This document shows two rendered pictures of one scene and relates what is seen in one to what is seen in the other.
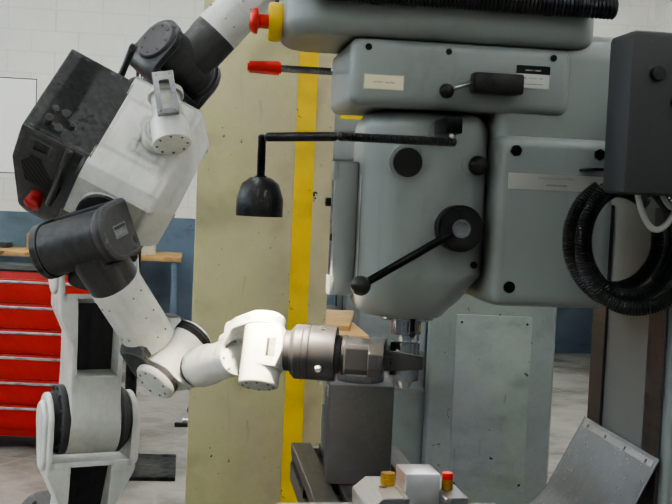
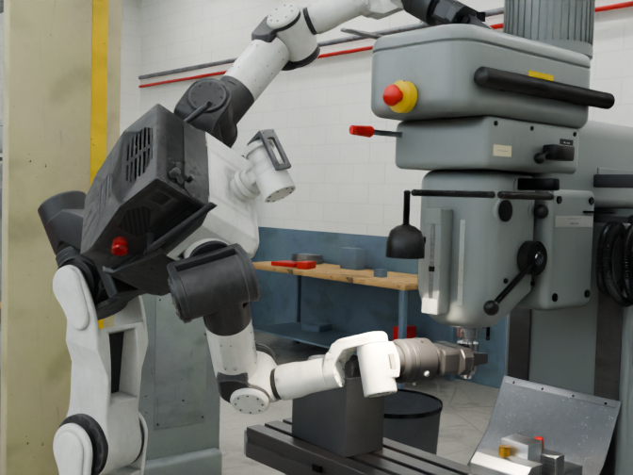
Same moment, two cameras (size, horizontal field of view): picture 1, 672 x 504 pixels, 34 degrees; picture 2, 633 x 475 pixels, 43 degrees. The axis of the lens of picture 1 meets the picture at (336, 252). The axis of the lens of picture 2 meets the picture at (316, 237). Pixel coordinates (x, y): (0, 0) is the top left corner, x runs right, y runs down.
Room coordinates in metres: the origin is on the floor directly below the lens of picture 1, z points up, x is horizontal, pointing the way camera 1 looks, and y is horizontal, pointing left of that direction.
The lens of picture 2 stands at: (0.57, 1.08, 1.57)
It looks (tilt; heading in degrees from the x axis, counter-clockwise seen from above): 3 degrees down; 326
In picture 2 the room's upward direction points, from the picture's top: 2 degrees clockwise
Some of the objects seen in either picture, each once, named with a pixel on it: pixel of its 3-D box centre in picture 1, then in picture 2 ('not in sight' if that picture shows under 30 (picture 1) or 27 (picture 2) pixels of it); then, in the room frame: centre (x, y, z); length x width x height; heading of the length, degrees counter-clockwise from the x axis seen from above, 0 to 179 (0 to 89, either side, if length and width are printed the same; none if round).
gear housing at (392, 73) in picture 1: (444, 83); (488, 148); (1.77, -0.16, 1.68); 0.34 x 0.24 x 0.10; 98
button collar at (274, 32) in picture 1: (274, 22); (402, 96); (1.74, 0.11, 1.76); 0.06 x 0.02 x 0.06; 8
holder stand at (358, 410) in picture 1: (356, 419); (336, 401); (2.15, -0.05, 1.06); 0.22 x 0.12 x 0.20; 2
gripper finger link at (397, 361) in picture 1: (402, 362); (477, 359); (1.74, -0.11, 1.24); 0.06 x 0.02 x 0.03; 84
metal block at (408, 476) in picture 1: (417, 489); (521, 453); (1.63, -0.14, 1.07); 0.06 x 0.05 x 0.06; 10
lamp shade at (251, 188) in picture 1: (259, 196); (405, 240); (1.70, 0.12, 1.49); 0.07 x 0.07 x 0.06
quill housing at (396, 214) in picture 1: (414, 215); (473, 247); (1.77, -0.12, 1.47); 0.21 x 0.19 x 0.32; 8
